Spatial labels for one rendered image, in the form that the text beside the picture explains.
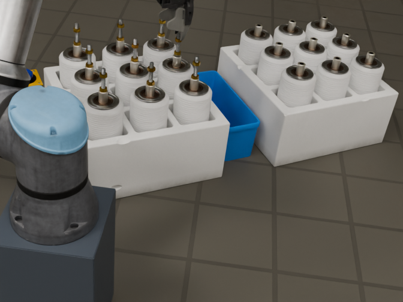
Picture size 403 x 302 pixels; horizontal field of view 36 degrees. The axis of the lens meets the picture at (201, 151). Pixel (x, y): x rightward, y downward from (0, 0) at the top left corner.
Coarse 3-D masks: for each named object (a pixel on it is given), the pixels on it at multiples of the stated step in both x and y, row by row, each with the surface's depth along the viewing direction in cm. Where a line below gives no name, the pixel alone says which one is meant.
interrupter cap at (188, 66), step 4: (164, 60) 165; (168, 60) 165; (172, 60) 165; (184, 60) 166; (164, 64) 163; (168, 64) 163; (184, 64) 164; (188, 64) 164; (164, 68) 162; (168, 68) 162; (172, 68) 162; (176, 68) 163; (180, 68) 162; (184, 68) 162; (188, 68) 162; (176, 72) 161; (180, 72) 161
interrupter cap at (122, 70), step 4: (124, 64) 161; (128, 64) 161; (140, 64) 162; (120, 68) 159; (124, 68) 159; (128, 68) 160; (140, 68) 160; (144, 68) 160; (120, 72) 158; (124, 72) 158; (128, 72) 159; (140, 72) 159; (144, 72) 159; (148, 72) 159; (128, 76) 156; (132, 76) 156; (136, 76) 157; (140, 76) 157; (144, 76) 157
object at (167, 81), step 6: (162, 66) 163; (192, 66) 165; (162, 72) 162; (168, 72) 161; (186, 72) 162; (192, 72) 163; (162, 78) 163; (168, 78) 161; (174, 78) 161; (180, 78) 161; (186, 78) 162; (162, 84) 164; (168, 84) 162; (174, 84) 162; (168, 90) 163; (174, 90) 163
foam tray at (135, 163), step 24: (48, 72) 168; (168, 120) 157; (216, 120) 158; (96, 144) 144; (120, 144) 147; (144, 144) 150; (168, 144) 153; (192, 144) 156; (216, 144) 160; (96, 168) 148; (120, 168) 151; (144, 168) 154; (168, 168) 158; (192, 168) 161; (216, 168) 165; (120, 192) 156; (144, 192) 159
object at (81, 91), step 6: (72, 78) 154; (108, 78) 156; (72, 84) 153; (78, 84) 152; (84, 84) 152; (90, 84) 152; (96, 84) 152; (108, 84) 156; (72, 90) 155; (78, 90) 153; (84, 90) 152; (90, 90) 152; (96, 90) 153; (108, 90) 157; (78, 96) 154; (84, 96) 153
